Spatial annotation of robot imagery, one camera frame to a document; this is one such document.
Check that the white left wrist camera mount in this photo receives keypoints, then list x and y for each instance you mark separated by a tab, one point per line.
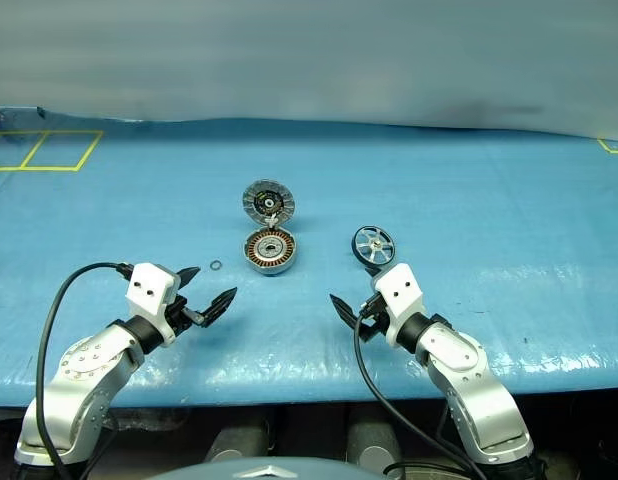
149	287

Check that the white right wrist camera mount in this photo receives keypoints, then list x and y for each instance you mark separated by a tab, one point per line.
399	290

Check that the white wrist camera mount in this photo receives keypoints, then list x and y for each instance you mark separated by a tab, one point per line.
149	287
399	290

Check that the blue plastic table cover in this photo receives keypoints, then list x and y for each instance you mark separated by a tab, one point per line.
439	200

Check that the silver spoked motor rotor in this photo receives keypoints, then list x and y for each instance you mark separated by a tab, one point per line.
374	245

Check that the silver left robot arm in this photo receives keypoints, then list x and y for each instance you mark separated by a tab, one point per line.
84	365

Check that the motor stator with windings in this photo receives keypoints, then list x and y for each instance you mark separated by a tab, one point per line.
268	202

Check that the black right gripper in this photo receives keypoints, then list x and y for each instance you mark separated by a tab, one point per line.
375	315

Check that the grey rounded cylinder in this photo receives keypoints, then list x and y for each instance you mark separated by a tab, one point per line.
374	445
239	440

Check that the small black tape piece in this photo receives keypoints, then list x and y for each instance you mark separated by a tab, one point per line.
39	113

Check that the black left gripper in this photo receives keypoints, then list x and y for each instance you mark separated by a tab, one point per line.
178	312

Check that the silver motor rotor housing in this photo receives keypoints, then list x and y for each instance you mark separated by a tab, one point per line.
269	250

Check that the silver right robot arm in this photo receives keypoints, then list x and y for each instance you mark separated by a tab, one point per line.
469	370

